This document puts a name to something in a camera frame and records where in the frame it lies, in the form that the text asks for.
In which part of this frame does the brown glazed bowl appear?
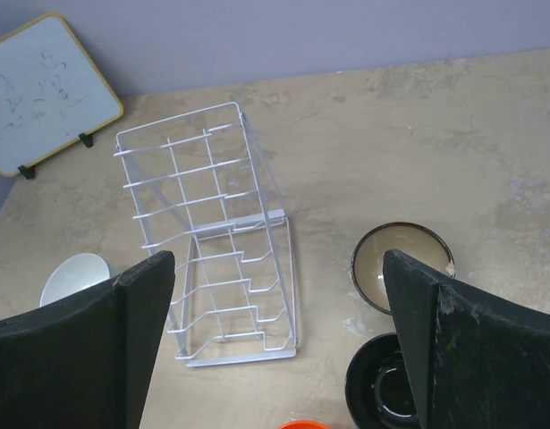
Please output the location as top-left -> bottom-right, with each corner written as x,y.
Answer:
351,222 -> 455,315

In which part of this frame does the white bowl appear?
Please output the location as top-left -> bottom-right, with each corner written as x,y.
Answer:
39,253 -> 111,307

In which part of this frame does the orange bowl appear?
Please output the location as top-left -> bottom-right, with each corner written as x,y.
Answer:
278,420 -> 330,429

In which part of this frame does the white wire dish rack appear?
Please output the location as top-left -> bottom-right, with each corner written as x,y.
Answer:
114,102 -> 299,367

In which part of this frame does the small whiteboard wooden frame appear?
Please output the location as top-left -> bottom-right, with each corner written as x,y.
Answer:
0,13 -> 123,177

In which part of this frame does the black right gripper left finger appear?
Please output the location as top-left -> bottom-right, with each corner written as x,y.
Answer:
0,250 -> 174,428

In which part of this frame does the black bowl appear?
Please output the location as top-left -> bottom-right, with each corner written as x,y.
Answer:
345,333 -> 420,429

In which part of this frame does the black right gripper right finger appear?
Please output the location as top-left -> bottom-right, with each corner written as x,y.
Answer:
383,249 -> 550,428

